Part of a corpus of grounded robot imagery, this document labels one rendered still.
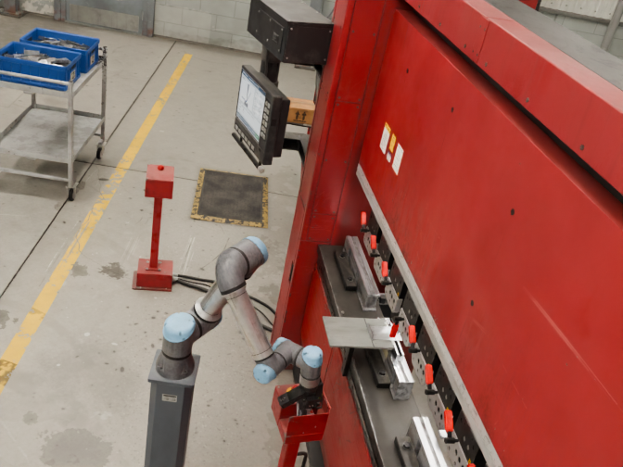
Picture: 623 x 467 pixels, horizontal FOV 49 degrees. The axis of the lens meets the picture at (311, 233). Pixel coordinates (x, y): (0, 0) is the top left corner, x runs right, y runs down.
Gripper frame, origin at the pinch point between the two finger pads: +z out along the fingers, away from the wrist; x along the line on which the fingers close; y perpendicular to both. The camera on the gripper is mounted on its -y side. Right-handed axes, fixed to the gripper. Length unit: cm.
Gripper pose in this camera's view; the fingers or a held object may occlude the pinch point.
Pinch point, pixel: (298, 421)
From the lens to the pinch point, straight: 272.1
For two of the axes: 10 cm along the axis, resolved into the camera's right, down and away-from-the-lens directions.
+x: -2.9, -5.3, 8.0
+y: 9.5, -0.7, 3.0
